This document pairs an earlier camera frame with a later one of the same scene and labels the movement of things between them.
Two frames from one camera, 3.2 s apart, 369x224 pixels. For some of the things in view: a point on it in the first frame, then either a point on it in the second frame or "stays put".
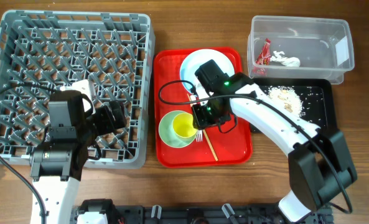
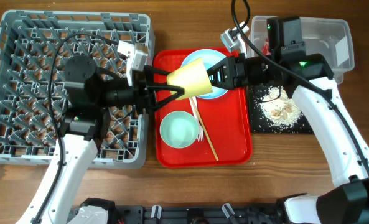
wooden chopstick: (206, 136) stays put
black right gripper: (201, 121) to (229, 65)
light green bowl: (166, 131) stays put
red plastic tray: (211, 147) stays put
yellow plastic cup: (183, 126) to (192, 77)
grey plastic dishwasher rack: (40, 53) stays put
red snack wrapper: (264, 56) stays put
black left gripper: (109, 125) to (142, 88)
